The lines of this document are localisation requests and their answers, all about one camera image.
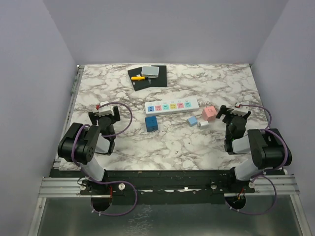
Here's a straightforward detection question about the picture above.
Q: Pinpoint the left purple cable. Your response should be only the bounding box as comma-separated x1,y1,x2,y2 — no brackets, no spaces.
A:
71,102,138,217

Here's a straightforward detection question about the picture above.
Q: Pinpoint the light blue plug adapter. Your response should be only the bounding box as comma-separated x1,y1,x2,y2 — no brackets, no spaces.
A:
187,117,198,126

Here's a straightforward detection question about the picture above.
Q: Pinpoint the grey white box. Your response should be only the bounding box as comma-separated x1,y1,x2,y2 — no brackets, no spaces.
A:
141,66,159,78

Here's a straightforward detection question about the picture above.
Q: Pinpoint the power strip white cord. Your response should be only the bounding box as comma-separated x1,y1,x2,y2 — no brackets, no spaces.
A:
197,98,219,110

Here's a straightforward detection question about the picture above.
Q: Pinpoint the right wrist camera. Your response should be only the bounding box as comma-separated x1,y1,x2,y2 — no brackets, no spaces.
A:
232,103,249,116

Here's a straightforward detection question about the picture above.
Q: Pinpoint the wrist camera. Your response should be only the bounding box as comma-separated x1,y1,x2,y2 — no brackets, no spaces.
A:
232,103,249,116
96,101,113,117

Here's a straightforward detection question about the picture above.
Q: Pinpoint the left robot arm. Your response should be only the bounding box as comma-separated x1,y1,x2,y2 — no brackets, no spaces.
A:
58,106,121,194

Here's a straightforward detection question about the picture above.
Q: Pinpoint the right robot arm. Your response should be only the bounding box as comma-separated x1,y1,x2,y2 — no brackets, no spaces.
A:
216,103,292,192

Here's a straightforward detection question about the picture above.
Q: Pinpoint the purple cable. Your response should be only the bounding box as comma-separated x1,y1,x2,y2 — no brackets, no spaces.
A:
71,102,138,217
230,104,288,216

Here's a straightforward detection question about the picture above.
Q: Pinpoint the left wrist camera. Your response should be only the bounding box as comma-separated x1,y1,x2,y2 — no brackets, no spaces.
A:
96,101,113,117

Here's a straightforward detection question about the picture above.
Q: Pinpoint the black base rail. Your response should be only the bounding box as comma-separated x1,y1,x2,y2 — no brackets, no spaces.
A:
49,170,254,208

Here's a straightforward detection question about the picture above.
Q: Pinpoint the pink cube socket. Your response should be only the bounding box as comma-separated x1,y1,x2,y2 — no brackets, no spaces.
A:
201,106,217,122

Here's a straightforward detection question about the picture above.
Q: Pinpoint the aluminium frame rail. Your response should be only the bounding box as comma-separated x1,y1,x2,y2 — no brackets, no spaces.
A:
38,175,300,198

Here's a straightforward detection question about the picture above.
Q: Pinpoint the white multicolour power strip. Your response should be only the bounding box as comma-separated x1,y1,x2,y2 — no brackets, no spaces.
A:
145,97,199,116

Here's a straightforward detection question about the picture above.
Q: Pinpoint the dark blue cube socket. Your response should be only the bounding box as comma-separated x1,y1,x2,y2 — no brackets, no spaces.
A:
145,116,158,132

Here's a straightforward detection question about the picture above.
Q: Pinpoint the yellow utility knife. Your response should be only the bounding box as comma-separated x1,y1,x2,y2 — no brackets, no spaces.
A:
131,76,147,81

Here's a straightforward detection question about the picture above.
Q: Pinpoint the white plug adapter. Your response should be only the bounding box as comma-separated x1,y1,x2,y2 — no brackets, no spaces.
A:
197,120,209,129

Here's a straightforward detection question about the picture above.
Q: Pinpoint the black foam mat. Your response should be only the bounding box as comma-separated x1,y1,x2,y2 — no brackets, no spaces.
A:
127,65,167,91

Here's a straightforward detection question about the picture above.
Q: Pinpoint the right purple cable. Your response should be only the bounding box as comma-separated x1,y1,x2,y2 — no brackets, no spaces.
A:
230,104,288,216

